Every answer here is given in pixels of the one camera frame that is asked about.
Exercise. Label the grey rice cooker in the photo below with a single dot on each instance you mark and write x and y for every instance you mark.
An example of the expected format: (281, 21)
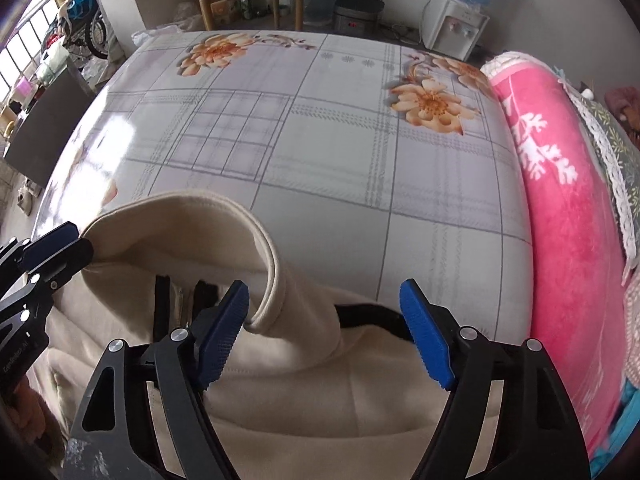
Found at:
(357, 15)

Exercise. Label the cream zip sweatshirt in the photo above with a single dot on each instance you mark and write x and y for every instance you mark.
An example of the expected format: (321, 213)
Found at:
(280, 400)

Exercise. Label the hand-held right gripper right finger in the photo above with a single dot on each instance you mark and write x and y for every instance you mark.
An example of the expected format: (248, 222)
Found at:
(427, 335)

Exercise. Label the grey cabinet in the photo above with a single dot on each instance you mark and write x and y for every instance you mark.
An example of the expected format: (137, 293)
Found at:
(42, 132)

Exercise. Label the floral checked tablecloth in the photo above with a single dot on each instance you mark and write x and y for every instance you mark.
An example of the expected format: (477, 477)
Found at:
(325, 160)

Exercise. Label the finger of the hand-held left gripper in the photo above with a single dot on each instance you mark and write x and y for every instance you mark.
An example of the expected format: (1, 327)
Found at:
(50, 241)
(62, 259)

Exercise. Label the wheelchair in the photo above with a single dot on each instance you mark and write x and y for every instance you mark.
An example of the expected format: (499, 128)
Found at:
(92, 27)

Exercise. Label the pink plastic container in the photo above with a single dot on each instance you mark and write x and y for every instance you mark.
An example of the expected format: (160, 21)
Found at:
(23, 90)

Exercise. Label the white water dispenser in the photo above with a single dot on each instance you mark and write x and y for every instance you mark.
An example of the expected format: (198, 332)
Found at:
(452, 27)

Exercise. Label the person's left hand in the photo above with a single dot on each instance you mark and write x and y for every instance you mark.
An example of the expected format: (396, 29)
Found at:
(27, 410)

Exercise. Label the pink blanket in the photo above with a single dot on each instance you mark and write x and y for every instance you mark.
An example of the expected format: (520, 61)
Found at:
(565, 210)

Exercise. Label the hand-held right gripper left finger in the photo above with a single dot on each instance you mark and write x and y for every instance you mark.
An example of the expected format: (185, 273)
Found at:
(222, 335)

